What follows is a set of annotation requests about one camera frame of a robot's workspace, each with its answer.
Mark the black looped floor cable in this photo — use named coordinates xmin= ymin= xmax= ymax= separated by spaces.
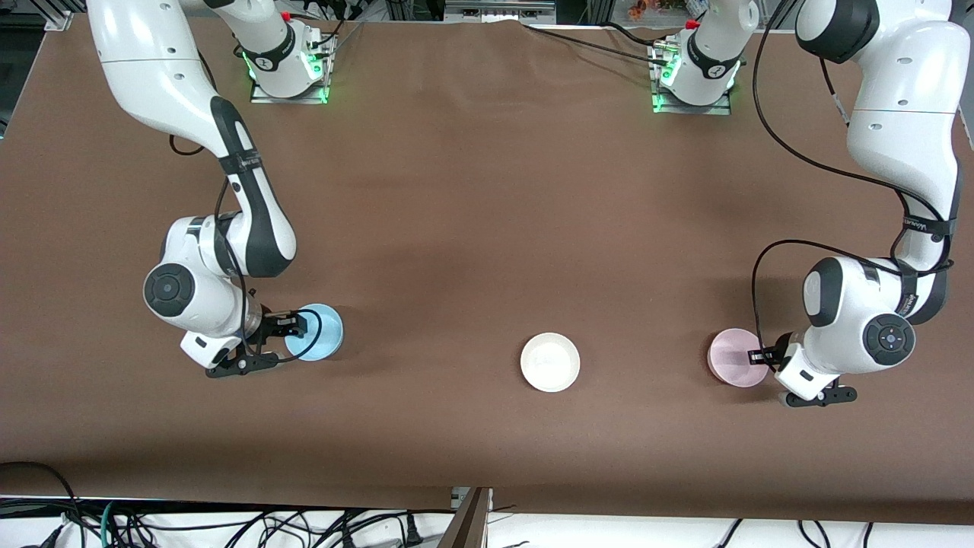
xmin=0 ymin=460 xmax=81 ymax=548

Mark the pink bowl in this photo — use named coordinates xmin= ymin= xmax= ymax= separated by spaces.
xmin=707 ymin=328 xmax=770 ymax=388

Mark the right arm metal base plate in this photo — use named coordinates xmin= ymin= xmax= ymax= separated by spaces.
xmin=250 ymin=30 xmax=337 ymax=105

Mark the long black table cable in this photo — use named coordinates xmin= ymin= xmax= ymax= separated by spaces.
xmin=521 ymin=24 xmax=674 ymax=66

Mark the white plate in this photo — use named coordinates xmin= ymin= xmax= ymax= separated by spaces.
xmin=520 ymin=332 xmax=581 ymax=393

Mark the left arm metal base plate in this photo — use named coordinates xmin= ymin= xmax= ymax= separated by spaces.
xmin=649 ymin=42 xmax=733 ymax=116

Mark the grey metal device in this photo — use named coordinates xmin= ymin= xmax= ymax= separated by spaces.
xmin=445 ymin=0 xmax=556 ymax=24

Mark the aluminium post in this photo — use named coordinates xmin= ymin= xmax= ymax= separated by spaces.
xmin=441 ymin=487 xmax=494 ymax=548

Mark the blue plate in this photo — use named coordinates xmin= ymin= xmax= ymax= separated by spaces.
xmin=284 ymin=303 xmax=345 ymax=362

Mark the brown table cloth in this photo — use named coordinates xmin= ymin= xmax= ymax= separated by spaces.
xmin=0 ymin=15 xmax=974 ymax=526

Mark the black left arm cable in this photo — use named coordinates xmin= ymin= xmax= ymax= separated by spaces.
xmin=750 ymin=0 xmax=956 ymax=374

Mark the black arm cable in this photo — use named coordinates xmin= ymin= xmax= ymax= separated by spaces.
xmin=750 ymin=0 xmax=956 ymax=374
xmin=167 ymin=133 xmax=323 ymax=374

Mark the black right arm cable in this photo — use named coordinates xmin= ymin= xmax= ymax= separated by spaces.
xmin=167 ymin=133 xmax=323 ymax=374

